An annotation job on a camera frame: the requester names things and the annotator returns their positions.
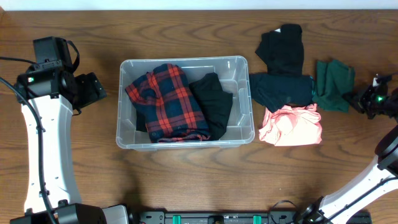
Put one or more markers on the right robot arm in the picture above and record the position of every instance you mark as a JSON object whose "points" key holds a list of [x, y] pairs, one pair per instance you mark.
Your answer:
{"points": [[378, 178]]}

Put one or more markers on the red navy plaid shirt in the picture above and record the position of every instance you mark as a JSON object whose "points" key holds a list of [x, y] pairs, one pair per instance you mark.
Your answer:
{"points": [[171, 112]]}

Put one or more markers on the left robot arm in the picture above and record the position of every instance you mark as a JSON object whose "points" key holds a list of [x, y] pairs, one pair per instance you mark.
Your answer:
{"points": [[53, 195]]}

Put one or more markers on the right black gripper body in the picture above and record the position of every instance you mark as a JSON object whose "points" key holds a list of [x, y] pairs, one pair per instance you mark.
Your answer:
{"points": [[369, 102]]}

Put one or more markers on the large black garment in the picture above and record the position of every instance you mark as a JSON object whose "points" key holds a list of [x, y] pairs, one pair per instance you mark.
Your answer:
{"points": [[215, 104]]}

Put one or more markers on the dark navy folded garment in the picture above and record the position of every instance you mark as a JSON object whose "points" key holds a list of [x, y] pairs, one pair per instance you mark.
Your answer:
{"points": [[276, 91]]}

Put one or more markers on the black garment with tag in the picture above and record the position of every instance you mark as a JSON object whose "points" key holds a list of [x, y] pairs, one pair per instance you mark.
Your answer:
{"points": [[282, 50]]}

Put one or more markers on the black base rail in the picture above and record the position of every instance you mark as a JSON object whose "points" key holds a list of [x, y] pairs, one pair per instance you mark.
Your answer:
{"points": [[162, 217]]}

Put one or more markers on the pink folded garment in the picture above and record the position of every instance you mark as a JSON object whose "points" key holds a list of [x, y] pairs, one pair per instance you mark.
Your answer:
{"points": [[292, 126]]}

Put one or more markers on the dark green garment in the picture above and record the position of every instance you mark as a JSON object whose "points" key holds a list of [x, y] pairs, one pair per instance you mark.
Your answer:
{"points": [[333, 80]]}

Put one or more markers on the clear plastic storage container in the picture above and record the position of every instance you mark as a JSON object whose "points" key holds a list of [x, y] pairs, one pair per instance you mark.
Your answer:
{"points": [[234, 78]]}

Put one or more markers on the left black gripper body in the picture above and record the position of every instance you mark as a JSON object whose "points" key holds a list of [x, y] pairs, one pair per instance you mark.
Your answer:
{"points": [[85, 91]]}

